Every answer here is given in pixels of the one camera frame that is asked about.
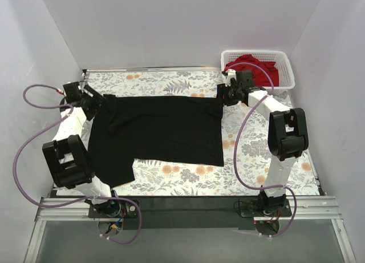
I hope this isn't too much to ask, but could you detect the red t-shirt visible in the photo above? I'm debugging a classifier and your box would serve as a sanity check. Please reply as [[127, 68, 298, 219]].
[[224, 54, 279, 87]]

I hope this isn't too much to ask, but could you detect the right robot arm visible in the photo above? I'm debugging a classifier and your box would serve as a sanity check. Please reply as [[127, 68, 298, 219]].
[[217, 69, 309, 217]]

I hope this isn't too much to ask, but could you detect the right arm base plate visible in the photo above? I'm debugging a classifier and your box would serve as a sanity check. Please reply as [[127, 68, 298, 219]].
[[233, 199, 292, 218]]

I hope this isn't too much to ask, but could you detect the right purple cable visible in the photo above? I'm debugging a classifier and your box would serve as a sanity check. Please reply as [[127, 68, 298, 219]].
[[224, 62, 297, 238]]

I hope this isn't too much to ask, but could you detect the purple cable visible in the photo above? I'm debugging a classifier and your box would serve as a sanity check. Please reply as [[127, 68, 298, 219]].
[[224, 62, 297, 238], [13, 84, 143, 245]]

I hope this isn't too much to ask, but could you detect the black t-shirt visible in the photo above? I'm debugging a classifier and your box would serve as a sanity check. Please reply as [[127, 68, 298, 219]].
[[88, 94, 224, 187]]

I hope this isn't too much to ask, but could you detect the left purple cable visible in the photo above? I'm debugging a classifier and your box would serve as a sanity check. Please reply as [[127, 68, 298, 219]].
[[13, 84, 143, 245]]

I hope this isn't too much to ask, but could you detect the floral table mat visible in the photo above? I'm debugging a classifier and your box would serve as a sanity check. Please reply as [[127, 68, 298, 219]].
[[55, 70, 320, 197]]

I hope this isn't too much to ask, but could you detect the aluminium table frame rail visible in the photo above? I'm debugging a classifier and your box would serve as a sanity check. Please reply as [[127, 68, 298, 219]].
[[24, 65, 356, 263]]

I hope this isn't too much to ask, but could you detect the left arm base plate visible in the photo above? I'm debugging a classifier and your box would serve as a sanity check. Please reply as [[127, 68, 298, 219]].
[[86, 200, 138, 219]]

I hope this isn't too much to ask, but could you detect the white plastic basket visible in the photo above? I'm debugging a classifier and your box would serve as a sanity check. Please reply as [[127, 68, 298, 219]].
[[220, 50, 295, 95]]

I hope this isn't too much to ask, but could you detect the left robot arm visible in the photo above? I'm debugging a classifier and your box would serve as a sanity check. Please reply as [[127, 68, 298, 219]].
[[42, 82, 121, 217]]

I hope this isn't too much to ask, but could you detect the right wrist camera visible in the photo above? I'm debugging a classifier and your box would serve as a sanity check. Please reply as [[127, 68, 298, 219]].
[[222, 69, 236, 87]]

